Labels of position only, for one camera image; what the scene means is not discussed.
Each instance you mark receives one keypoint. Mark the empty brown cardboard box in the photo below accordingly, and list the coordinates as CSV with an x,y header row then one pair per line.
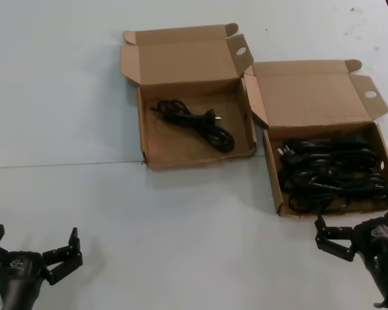
x,y
168,147

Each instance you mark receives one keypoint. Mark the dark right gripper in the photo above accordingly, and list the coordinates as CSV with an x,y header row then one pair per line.
x,y
373,245

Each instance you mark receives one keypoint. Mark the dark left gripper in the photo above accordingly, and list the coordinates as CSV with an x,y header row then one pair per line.
x,y
19,277

